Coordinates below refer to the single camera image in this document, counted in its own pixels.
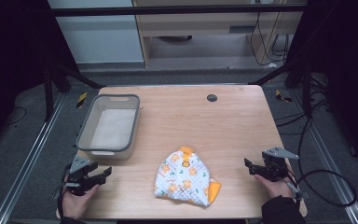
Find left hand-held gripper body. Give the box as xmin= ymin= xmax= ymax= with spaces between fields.
xmin=64 ymin=154 xmax=101 ymax=197

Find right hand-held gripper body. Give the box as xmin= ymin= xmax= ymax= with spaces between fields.
xmin=260 ymin=147 xmax=300 ymax=183

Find beige plastic basket grey rim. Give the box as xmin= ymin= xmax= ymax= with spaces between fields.
xmin=76 ymin=93 xmax=141 ymax=161

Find white quilted orange-print baby garment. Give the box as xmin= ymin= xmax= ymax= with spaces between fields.
xmin=154 ymin=146 xmax=222 ymax=208

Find person's right hand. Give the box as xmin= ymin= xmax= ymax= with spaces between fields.
xmin=254 ymin=174 xmax=294 ymax=200

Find person's left hand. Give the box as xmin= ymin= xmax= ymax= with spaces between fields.
xmin=62 ymin=184 xmax=101 ymax=220

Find black yellow striped floor tape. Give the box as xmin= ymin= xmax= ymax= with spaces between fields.
xmin=274 ymin=89 xmax=294 ymax=104
xmin=76 ymin=91 xmax=89 ymax=109

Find black metal stand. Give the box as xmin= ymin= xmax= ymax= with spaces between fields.
xmin=42 ymin=57 xmax=106 ymax=123
xmin=249 ymin=60 xmax=314 ymax=119

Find white cabinet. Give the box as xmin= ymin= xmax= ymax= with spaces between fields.
xmin=47 ymin=0 xmax=145 ymax=65

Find light wooden desk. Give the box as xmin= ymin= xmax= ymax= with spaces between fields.
xmin=132 ymin=0 xmax=307 ymax=68

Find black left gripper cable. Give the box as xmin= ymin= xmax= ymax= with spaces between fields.
xmin=56 ymin=163 xmax=73 ymax=219

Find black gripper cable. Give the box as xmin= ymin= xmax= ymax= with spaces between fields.
xmin=294 ymin=116 xmax=357 ymax=208
xmin=56 ymin=163 xmax=73 ymax=219

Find aluminium floor rail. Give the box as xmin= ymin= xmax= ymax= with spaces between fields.
xmin=292 ymin=90 xmax=358 ymax=224
xmin=0 ymin=92 xmax=67 ymax=224

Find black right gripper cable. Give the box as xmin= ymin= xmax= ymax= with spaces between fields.
xmin=294 ymin=116 xmax=357 ymax=208

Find black hanging cables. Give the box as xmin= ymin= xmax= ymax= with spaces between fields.
xmin=249 ymin=11 xmax=291 ymax=67

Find black metal frame crossbar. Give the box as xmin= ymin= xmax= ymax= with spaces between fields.
xmin=49 ymin=4 xmax=308 ymax=18

